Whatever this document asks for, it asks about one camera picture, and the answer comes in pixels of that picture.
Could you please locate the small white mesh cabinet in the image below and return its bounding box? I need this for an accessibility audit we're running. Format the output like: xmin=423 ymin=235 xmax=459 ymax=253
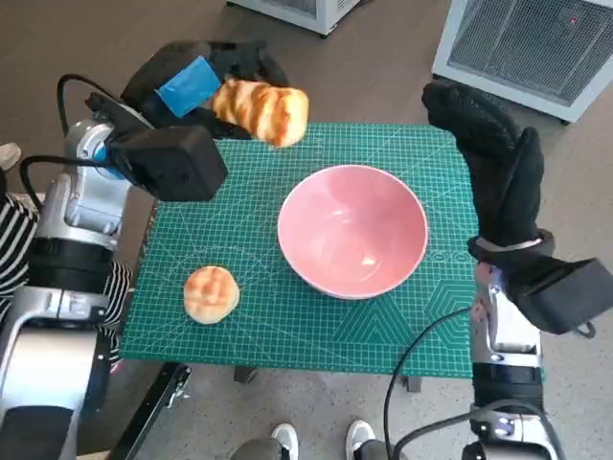
xmin=225 ymin=0 xmax=355 ymax=37

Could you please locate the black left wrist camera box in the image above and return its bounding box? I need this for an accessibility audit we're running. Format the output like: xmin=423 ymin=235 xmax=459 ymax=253
xmin=107 ymin=125 xmax=229 ymax=203

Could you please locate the black metal bar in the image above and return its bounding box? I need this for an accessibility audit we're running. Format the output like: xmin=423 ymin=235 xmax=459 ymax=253
xmin=107 ymin=361 xmax=193 ymax=460

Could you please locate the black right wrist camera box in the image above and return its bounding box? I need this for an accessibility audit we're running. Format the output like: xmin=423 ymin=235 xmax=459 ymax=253
xmin=505 ymin=257 xmax=613 ymax=336

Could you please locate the round toy bread bun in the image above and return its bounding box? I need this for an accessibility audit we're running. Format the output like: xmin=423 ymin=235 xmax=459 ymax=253
xmin=184 ymin=264 xmax=241 ymax=326

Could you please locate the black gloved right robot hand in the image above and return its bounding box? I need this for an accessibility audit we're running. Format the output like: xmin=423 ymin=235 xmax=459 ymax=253
xmin=420 ymin=80 xmax=546 ymax=250

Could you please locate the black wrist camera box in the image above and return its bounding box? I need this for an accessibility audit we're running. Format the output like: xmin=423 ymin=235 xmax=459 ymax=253
xmin=505 ymin=257 xmax=613 ymax=336
xmin=107 ymin=125 xmax=229 ymax=203

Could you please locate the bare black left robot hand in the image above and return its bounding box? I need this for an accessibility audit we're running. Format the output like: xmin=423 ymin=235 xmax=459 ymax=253
xmin=119 ymin=40 xmax=291 ymax=141

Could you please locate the person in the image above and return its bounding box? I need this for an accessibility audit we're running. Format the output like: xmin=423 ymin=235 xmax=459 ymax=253
xmin=0 ymin=142 xmax=133 ymax=375

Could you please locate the long toy bread loaf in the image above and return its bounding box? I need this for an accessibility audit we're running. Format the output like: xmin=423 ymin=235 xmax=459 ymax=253
xmin=210 ymin=79 xmax=310 ymax=149

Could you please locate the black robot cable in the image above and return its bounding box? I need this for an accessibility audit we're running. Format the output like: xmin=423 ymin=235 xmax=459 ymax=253
xmin=397 ymin=400 xmax=566 ymax=460
xmin=56 ymin=73 xmax=125 ymax=140
xmin=18 ymin=153 xmax=102 ymax=207
xmin=384 ymin=306 xmax=473 ymax=460

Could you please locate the person's white shoe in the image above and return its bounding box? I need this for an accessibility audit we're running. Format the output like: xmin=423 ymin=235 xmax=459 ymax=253
xmin=271 ymin=424 xmax=301 ymax=460
xmin=346 ymin=421 xmax=377 ymax=456

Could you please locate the large white mesh cabinet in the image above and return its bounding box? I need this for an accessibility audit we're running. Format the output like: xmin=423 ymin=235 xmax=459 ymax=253
xmin=430 ymin=0 xmax=613 ymax=125

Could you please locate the person's grey leg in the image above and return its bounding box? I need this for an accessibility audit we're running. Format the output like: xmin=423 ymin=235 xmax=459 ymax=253
xmin=356 ymin=440 xmax=406 ymax=460
xmin=234 ymin=436 xmax=284 ymax=460

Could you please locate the pink bowl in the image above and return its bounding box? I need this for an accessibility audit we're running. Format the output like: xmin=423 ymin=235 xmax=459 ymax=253
xmin=277 ymin=164 xmax=429 ymax=301

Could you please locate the person's light shoe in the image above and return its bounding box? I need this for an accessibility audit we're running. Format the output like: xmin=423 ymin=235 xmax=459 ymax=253
xmin=0 ymin=142 xmax=23 ymax=172

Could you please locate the green cutting mat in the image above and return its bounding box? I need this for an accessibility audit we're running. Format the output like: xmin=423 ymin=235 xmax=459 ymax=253
xmin=117 ymin=122 xmax=478 ymax=380

